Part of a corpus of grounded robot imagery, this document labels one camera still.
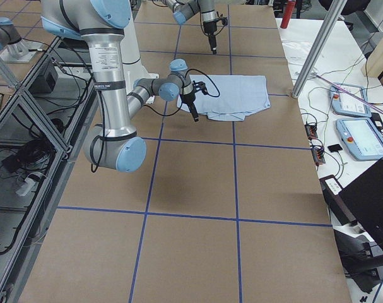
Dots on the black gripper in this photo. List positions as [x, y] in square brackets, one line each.
[188, 101]
[209, 28]

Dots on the light blue button-up shirt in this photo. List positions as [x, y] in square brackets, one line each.
[231, 97]

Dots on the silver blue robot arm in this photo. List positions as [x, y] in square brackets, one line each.
[182, 11]
[114, 143]

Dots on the red cylinder bottle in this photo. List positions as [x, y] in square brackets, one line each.
[290, 6]

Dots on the clear plastic bag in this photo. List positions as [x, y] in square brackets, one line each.
[296, 53]

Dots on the reacher grabber stick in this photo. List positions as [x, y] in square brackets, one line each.
[349, 93]

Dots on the upper blue teach pendant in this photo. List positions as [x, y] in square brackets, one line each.
[346, 105]

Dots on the blue teach pendant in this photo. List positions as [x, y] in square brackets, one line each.
[361, 137]
[346, 105]

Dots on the lower blue teach pendant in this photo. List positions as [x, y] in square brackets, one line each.
[361, 137]

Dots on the black laptop computer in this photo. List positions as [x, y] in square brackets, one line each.
[360, 201]

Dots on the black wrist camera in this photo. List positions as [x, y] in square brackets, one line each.
[223, 20]
[200, 86]

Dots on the white camera mast pedestal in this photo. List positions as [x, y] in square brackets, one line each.
[133, 68]

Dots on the aluminium frame post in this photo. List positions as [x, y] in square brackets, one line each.
[318, 45]

